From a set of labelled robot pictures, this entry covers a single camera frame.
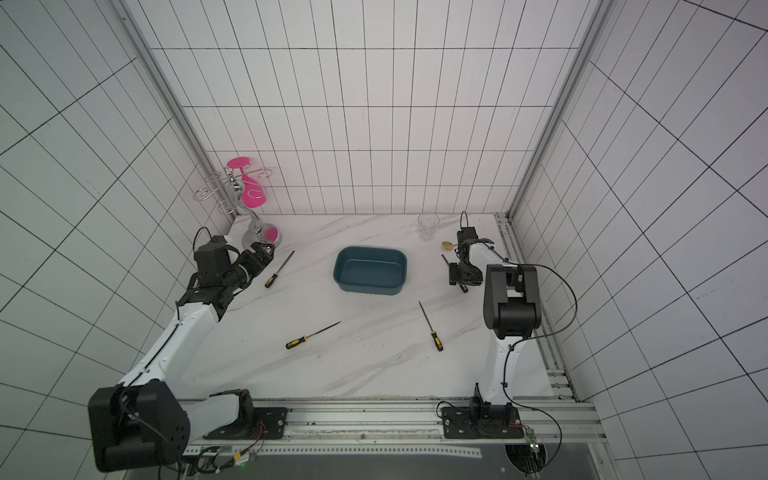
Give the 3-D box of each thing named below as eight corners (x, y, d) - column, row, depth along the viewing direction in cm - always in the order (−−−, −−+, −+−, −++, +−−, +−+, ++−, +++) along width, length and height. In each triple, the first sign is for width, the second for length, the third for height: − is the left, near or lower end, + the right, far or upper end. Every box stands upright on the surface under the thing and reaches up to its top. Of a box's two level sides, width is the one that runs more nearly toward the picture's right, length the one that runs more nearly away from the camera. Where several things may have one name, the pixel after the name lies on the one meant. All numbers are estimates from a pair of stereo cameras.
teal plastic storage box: (333, 294, 99) (331, 284, 94) (338, 257, 109) (336, 246, 105) (407, 294, 99) (408, 284, 94) (405, 257, 110) (406, 246, 105)
